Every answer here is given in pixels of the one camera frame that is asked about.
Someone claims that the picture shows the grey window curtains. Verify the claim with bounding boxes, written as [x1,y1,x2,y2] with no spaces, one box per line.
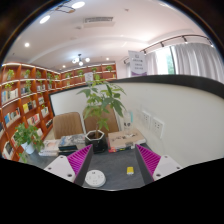
[144,42,224,84]

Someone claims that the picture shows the leafy plant in white pot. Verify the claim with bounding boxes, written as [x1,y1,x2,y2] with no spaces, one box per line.
[13,122,45,164]

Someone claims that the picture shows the round white power strip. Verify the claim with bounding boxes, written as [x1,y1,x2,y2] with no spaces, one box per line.
[84,169,107,188]

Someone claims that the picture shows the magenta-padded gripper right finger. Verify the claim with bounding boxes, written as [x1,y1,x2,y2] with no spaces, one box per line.
[134,144,184,186]

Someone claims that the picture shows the tall plant in black pot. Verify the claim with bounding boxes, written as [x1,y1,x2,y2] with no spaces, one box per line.
[77,78,128,154]

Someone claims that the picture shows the orange wooden bookshelf unit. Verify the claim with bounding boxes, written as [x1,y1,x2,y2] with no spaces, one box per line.
[0,61,118,161]

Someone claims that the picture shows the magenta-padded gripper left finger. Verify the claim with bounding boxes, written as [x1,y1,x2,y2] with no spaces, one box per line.
[44,144,94,187]

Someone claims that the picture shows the black track light rail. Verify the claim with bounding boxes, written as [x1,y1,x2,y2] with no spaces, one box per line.
[123,34,214,64]

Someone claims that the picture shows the black multi-bulb chandelier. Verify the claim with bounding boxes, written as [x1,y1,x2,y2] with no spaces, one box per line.
[71,53,92,67]

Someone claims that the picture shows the stack of beige books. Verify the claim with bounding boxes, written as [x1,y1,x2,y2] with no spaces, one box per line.
[107,128,148,154]

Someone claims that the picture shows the clear plastic bottle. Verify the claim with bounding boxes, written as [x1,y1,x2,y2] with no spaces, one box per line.
[122,110,135,134]

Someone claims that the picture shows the ceiling air vent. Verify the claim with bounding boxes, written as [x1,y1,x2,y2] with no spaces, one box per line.
[83,15,116,28]

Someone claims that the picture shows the stack of dark books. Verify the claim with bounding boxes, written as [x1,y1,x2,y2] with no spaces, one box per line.
[58,133,87,156]

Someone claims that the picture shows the tan upholstered chair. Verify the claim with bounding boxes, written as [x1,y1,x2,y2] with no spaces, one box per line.
[52,111,84,140]
[83,105,120,134]

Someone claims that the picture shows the ceiling fixture with round lamps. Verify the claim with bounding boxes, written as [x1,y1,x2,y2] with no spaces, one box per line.
[39,0,86,25]

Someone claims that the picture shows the white wall outlet plate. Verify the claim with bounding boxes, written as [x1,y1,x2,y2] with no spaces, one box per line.
[150,116,165,139]
[141,110,152,127]

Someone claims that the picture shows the hanging white purple sign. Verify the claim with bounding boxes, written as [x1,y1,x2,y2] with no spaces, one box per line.
[127,49,148,78]

